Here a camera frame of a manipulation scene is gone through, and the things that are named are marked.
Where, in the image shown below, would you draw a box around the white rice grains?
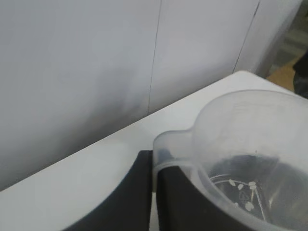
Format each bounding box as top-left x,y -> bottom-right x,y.
228,179 -> 257,210

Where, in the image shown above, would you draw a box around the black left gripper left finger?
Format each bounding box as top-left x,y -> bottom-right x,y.
64,150 -> 154,231

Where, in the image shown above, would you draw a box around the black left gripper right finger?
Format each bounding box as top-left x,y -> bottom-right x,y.
156,166 -> 224,231

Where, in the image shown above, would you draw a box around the translucent plastic measuring cup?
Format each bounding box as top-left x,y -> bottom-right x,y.
153,89 -> 308,231

